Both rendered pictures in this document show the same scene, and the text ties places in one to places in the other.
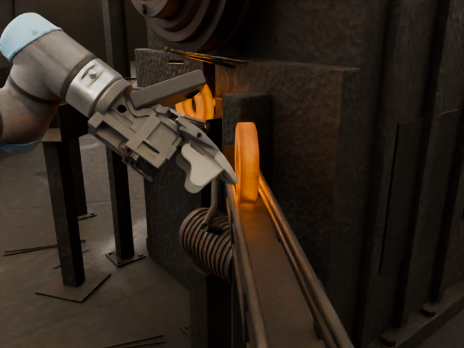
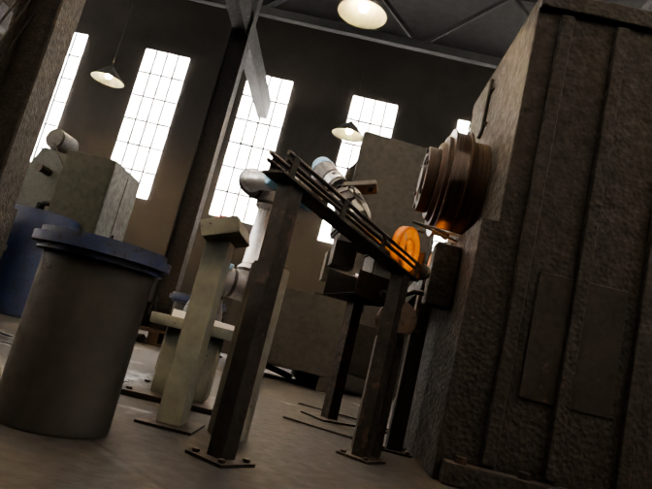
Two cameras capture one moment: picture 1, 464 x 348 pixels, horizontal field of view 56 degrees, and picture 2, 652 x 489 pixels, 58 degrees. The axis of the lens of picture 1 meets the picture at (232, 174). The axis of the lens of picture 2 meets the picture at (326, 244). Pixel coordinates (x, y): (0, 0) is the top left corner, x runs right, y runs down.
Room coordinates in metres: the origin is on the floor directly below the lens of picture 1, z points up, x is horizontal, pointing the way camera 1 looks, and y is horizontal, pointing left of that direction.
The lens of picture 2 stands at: (-0.88, -1.10, 0.30)
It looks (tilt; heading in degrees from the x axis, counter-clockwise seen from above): 10 degrees up; 40
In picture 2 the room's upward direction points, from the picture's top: 14 degrees clockwise
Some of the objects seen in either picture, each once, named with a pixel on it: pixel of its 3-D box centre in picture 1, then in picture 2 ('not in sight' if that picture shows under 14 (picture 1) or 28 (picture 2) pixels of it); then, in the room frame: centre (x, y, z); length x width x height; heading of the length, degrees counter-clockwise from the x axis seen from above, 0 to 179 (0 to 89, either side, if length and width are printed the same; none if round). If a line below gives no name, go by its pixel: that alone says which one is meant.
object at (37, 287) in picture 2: not in sight; (80, 331); (-0.13, 0.20, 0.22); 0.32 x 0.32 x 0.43
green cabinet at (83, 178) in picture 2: not in sight; (83, 243); (1.85, 4.06, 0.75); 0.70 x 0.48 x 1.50; 38
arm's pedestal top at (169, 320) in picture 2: not in sight; (199, 327); (0.63, 0.70, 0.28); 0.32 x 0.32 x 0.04; 44
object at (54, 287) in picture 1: (58, 197); (342, 344); (1.48, 0.63, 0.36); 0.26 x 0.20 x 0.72; 73
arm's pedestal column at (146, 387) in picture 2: not in sight; (188, 366); (0.63, 0.70, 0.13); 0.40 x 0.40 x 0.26; 44
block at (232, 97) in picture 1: (246, 140); (441, 276); (1.08, -0.04, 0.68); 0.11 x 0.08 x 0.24; 128
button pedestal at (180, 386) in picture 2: not in sight; (200, 319); (0.27, 0.28, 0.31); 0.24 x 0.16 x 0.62; 38
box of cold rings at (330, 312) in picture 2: not in sight; (288, 333); (3.00, 2.35, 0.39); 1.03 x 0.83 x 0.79; 132
